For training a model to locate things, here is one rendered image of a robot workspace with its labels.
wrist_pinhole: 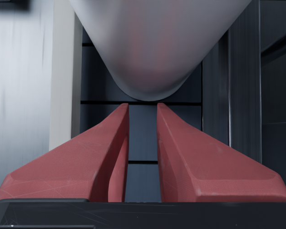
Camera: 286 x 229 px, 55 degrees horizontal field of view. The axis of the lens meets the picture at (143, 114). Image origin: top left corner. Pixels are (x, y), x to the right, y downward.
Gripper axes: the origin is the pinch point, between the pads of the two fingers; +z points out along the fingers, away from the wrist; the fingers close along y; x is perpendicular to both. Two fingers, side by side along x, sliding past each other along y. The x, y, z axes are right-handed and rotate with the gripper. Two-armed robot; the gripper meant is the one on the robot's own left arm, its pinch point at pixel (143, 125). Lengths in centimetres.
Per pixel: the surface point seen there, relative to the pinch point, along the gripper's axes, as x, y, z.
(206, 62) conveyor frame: 0.3, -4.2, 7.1
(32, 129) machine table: 6.7, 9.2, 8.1
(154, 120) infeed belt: 3.1, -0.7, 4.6
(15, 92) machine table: 4.4, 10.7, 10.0
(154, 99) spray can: 1.4, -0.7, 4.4
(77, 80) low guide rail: -0.1, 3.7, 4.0
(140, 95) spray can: 0.3, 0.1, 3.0
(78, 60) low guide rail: -0.9, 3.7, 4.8
